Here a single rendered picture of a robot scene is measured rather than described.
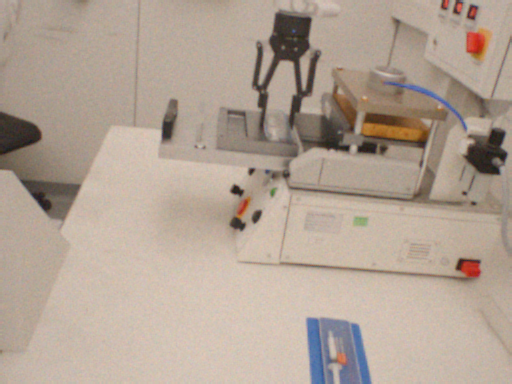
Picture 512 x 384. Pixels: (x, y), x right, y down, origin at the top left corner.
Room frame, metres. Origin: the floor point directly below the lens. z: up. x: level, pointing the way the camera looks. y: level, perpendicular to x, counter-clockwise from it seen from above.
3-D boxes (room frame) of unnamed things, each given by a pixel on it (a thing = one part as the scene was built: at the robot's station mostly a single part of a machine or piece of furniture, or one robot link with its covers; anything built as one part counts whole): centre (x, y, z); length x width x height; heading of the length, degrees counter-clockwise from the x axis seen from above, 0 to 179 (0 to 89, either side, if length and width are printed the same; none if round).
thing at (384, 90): (1.10, -0.27, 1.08); 0.31 x 0.24 x 0.13; 7
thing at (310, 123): (1.25, -0.15, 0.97); 0.25 x 0.05 x 0.07; 97
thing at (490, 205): (1.12, -0.27, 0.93); 0.46 x 0.35 x 0.01; 97
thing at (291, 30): (1.09, -0.02, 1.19); 0.08 x 0.08 x 0.09
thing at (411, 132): (1.11, -0.24, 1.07); 0.22 x 0.17 x 0.10; 7
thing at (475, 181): (0.91, -0.39, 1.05); 0.15 x 0.05 x 0.15; 7
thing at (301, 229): (1.10, -0.23, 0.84); 0.53 x 0.37 x 0.17; 97
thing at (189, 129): (1.08, 0.07, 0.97); 0.30 x 0.22 x 0.08; 97
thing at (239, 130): (1.09, 0.02, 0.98); 0.20 x 0.17 x 0.03; 7
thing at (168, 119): (1.07, 0.21, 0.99); 0.15 x 0.02 x 0.04; 7
